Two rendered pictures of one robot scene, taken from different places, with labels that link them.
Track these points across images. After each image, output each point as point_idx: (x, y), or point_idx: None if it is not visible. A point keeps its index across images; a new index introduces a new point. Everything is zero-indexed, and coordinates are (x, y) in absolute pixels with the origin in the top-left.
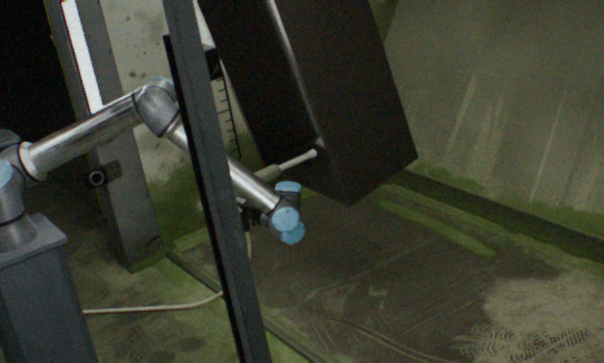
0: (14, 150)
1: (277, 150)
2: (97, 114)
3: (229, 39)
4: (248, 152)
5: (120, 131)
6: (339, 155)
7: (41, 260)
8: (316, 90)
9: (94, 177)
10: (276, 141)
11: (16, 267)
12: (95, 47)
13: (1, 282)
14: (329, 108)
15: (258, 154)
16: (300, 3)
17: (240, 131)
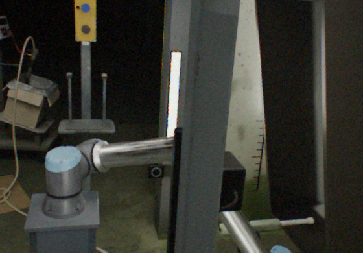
0: (91, 144)
1: (284, 203)
2: (155, 141)
3: (276, 115)
4: (263, 188)
5: (166, 159)
6: (335, 243)
7: (74, 234)
8: (335, 187)
9: (155, 170)
10: (285, 196)
11: (54, 233)
12: (185, 88)
13: (39, 240)
14: (341, 204)
15: (269, 202)
16: (348, 111)
17: (263, 172)
